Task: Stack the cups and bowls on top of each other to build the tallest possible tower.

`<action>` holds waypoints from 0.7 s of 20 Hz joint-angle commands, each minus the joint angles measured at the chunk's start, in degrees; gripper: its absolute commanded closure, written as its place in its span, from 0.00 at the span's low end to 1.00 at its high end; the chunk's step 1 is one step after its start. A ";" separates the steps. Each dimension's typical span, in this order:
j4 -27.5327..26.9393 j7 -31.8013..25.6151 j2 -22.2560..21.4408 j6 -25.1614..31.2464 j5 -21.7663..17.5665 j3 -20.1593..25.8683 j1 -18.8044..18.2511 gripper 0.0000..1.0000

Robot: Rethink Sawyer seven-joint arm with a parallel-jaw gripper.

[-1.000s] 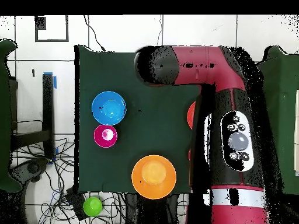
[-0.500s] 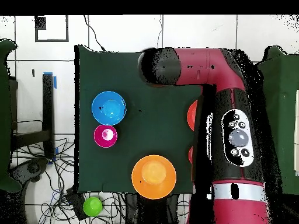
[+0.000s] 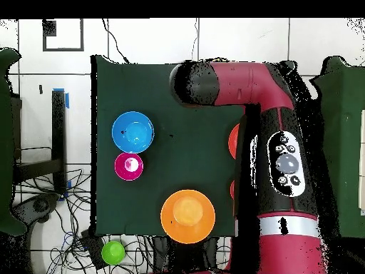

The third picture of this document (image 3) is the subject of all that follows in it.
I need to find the large shallow orange bowl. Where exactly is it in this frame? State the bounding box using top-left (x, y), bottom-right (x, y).
top-left (227, 123), bottom-right (240, 160)

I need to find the green cup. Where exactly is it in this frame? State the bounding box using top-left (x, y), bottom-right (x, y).
top-left (101, 240), bottom-right (126, 266)

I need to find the black stand base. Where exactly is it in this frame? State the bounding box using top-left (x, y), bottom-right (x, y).
top-left (12, 193), bottom-right (61, 226)

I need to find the pink bowl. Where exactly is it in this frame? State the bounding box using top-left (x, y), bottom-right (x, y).
top-left (114, 152), bottom-right (144, 181)

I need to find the black table frame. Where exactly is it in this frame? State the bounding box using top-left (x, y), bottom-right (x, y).
top-left (11, 89), bottom-right (68, 195)

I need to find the large yellow bowl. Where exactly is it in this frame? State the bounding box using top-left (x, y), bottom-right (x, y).
top-left (160, 189), bottom-right (217, 245)

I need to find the black square floor marker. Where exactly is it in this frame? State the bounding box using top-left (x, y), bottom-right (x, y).
top-left (42, 19), bottom-right (85, 52)

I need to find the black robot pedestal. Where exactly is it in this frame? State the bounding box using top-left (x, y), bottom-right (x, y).
top-left (153, 235), bottom-right (220, 274)

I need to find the dark green table cloth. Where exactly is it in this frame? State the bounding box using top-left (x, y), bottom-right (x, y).
top-left (90, 54), bottom-right (296, 238)

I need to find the large blue bowl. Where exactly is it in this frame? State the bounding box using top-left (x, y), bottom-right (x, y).
top-left (111, 111), bottom-right (155, 154)

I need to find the blue tape strip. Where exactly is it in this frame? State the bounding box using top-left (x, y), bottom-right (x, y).
top-left (53, 87), bottom-right (70, 110)

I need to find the neighbouring green table cloth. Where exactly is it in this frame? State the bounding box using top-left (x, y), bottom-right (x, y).
top-left (310, 55), bottom-right (365, 239)
top-left (0, 48), bottom-right (28, 236)

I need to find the thin black floor cable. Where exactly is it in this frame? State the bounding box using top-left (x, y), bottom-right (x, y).
top-left (101, 19), bottom-right (129, 64)

